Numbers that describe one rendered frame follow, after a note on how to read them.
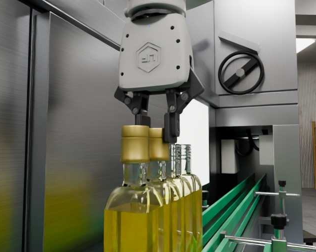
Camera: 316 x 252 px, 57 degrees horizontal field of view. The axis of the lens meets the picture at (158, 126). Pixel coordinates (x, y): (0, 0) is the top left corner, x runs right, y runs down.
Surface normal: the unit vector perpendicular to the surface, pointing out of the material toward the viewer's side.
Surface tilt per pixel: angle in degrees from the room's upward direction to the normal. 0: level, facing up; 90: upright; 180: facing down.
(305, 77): 90
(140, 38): 88
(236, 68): 90
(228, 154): 90
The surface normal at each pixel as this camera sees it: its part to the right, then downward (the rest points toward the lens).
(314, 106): 0.04, -0.07
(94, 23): 0.92, -0.03
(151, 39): -0.39, -0.08
